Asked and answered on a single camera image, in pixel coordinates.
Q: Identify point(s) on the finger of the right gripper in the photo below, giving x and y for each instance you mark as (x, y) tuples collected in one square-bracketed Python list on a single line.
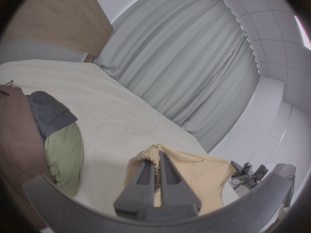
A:
[(237, 171)]

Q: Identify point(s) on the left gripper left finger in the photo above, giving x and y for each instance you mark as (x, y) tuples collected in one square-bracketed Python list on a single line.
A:
[(128, 198)]

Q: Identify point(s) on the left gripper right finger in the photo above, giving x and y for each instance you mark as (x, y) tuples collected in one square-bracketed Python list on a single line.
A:
[(181, 195)]

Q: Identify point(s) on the tan shorts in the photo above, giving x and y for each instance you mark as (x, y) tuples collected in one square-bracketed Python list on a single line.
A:
[(194, 173)]

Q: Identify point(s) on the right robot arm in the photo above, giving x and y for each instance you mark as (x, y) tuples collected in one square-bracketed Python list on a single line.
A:
[(285, 171)]

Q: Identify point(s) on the bed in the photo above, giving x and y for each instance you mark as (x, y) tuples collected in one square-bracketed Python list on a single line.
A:
[(109, 105)]

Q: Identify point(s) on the pale grey-green curtain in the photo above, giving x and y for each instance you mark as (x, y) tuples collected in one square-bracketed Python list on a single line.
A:
[(223, 101), (158, 57)]

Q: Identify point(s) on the green garment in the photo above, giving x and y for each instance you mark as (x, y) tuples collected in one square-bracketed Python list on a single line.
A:
[(65, 159)]

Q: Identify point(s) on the black garment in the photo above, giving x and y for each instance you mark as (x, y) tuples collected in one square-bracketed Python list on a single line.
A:
[(48, 110)]

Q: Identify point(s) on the brown garment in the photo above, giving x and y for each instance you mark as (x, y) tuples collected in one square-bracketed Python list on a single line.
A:
[(17, 130)]

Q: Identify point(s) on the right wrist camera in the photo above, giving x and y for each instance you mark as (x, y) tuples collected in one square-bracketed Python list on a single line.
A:
[(247, 166)]

